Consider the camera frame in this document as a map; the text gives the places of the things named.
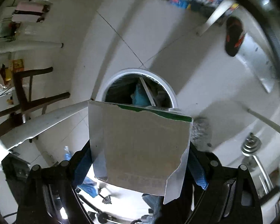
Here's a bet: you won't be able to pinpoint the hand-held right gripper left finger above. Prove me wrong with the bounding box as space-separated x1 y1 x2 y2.
17 142 101 224

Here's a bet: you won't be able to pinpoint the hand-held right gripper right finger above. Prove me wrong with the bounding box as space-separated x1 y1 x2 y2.
183 143 264 224

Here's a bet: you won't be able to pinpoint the green white cardboard box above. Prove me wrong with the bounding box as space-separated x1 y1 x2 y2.
87 99 193 205

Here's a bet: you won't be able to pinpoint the round white trash bin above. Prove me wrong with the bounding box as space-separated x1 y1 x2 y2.
100 68 178 113

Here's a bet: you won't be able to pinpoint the green blue plastic bag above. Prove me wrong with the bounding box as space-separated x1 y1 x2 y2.
131 83 150 106

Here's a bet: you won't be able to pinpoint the white table leg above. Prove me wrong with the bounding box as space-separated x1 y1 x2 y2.
0 100 89 150
246 107 280 137
0 41 64 55
196 0 234 36

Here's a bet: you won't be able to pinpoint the metal dumbbell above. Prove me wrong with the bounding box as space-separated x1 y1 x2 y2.
241 133 274 200

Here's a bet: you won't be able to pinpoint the dark wooden chair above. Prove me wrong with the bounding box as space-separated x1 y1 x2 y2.
0 67 71 136

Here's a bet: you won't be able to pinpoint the orange cartons on floor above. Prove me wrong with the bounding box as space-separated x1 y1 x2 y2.
0 59 25 84

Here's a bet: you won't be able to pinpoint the black orange shoe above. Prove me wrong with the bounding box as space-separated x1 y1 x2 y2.
224 16 246 57

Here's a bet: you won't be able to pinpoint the pink suitcase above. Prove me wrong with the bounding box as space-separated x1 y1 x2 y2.
11 1 52 24

